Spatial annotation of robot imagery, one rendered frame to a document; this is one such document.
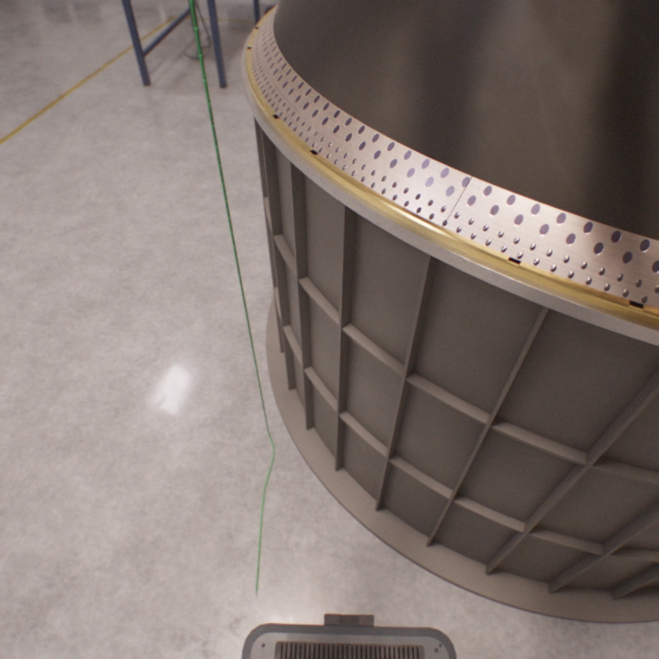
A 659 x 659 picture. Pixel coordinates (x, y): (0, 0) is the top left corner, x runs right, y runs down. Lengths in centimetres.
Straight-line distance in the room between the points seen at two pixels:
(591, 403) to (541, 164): 42
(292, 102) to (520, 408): 75
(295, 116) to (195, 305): 147
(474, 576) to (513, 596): 12
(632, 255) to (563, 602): 124
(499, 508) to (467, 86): 98
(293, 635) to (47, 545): 92
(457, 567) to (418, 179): 124
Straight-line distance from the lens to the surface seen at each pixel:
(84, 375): 223
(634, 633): 187
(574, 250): 74
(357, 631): 139
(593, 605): 181
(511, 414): 101
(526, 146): 76
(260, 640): 138
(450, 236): 75
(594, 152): 75
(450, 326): 90
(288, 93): 108
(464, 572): 170
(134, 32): 456
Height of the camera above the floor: 162
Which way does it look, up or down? 49 degrees down
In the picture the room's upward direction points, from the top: straight up
